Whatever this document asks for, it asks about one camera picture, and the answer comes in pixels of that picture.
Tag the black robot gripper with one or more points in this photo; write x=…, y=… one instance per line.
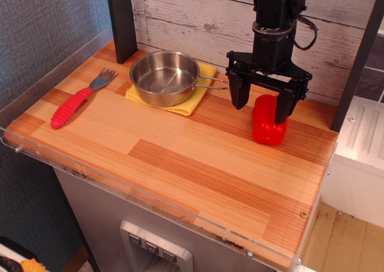
x=270, y=66

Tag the red bell pepper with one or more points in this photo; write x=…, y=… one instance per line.
x=265, y=130

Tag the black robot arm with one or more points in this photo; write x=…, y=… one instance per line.
x=278, y=14

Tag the stainless steel pot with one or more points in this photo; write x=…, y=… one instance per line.
x=164, y=59

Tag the yellow folded cloth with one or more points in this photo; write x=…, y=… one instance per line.
x=183, y=104

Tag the white cabinet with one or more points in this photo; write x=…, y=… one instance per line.
x=353, y=183

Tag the clear acrylic edge guard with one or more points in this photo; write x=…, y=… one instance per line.
x=205, y=166

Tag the grey toy fridge cabinet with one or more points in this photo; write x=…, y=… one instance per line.
x=99, y=213

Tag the silver dispenser panel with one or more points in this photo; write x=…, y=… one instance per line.
x=148, y=251

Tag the yellow object at corner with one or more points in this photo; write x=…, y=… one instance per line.
x=31, y=265

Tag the dark right vertical post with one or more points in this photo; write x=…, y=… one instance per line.
x=358, y=65

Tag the red handled fork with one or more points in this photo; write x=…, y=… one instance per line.
x=68, y=108

